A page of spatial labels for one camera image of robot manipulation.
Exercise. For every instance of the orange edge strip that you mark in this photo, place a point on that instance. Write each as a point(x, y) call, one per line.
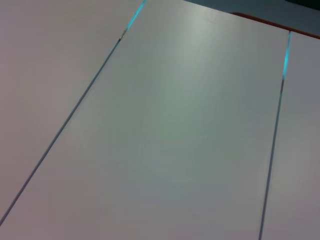
point(275, 24)

